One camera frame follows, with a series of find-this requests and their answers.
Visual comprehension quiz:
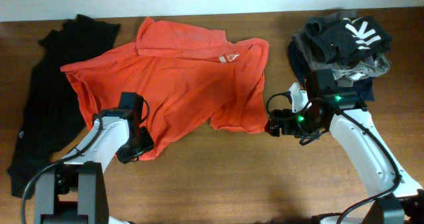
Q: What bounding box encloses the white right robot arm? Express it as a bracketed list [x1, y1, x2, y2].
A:
[264, 69, 423, 223]

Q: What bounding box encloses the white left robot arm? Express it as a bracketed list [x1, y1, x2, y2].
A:
[23, 92, 154, 224]

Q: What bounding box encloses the orange t-shirt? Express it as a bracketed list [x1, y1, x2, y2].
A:
[61, 18, 270, 160]

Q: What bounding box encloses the navy blue garment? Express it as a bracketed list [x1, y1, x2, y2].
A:
[288, 41, 375, 101]

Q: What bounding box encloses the grey patterned garment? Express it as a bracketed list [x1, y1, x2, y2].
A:
[291, 29, 392, 87]

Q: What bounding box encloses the black garment on left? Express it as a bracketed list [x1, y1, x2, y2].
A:
[7, 15, 121, 198]

